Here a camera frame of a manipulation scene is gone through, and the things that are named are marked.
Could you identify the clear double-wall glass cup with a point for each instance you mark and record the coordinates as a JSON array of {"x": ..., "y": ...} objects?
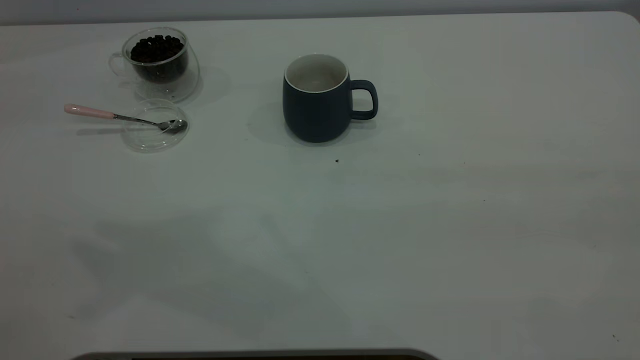
[{"x": 165, "y": 92}]

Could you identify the dark roasted coffee beans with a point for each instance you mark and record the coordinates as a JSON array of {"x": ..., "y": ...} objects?
[{"x": 157, "y": 50}]

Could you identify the dark blue ceramic mug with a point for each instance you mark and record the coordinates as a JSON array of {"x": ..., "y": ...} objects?
[{"x": 315, "y": 115}]

